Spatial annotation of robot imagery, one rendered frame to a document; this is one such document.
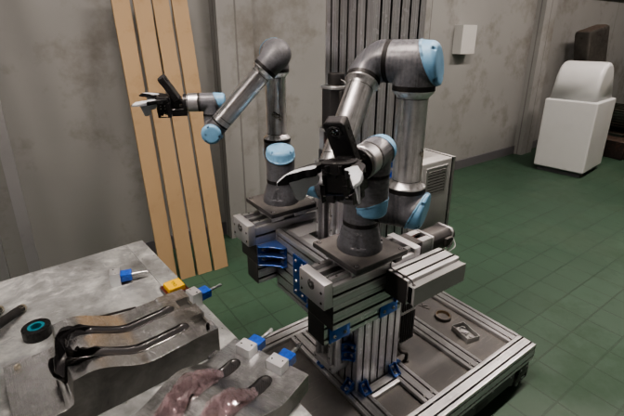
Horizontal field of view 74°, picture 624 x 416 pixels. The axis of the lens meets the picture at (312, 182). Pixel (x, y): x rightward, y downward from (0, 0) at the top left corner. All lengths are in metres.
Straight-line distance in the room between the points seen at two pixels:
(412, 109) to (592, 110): 4.94
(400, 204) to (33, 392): 1.06
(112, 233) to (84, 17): 1.54
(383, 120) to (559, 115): 4.76
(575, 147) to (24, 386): 5.81
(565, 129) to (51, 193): 5.54
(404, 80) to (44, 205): 2.77
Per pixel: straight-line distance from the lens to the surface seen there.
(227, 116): 1.62
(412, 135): 1.18
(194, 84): 3.15
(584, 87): 6.09
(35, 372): 1.40
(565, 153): 6.17
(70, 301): 1.76
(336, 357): 1.91
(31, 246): 3.00
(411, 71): 1.14
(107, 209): 3.47
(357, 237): 1.31
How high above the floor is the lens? 1.69
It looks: 19 degrees down
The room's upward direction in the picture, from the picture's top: straight up
